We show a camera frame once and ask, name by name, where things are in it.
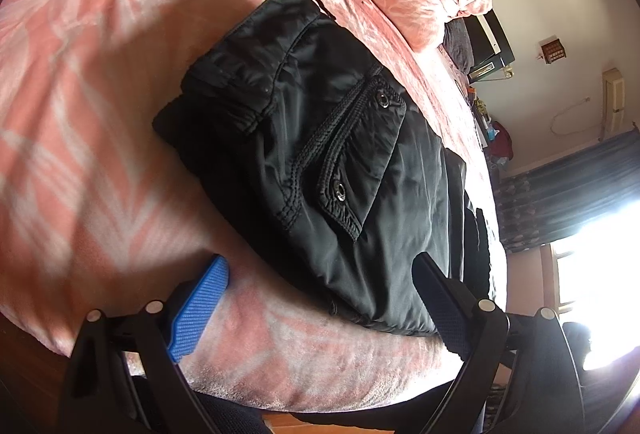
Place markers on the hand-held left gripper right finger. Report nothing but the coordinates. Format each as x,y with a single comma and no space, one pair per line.
445,309

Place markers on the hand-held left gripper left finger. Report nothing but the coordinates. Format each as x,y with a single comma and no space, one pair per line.
197,309

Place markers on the black quilted pants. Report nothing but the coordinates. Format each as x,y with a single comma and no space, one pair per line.
300,113

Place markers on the dark patterned curtain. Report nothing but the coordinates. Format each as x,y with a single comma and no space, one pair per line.
550,194

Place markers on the window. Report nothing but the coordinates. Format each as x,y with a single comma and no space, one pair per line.
605,274

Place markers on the red clothes pile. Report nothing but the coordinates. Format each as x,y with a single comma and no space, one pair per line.
504,143

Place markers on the cluttered dark nightstand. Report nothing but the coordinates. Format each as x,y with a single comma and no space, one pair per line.
480,113

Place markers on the bed with pink floral sheet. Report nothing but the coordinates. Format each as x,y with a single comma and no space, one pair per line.
100,88

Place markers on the dark wooden headboard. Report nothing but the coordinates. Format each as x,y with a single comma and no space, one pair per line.
492,46

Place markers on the grey pillow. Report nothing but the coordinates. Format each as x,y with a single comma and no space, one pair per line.
457,41

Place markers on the cream air conditioner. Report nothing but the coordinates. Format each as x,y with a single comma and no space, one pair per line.
615,98

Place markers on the wall socket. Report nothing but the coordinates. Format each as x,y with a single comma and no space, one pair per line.
509,72

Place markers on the wooden wall lamp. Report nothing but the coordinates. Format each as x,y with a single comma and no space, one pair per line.
551,50

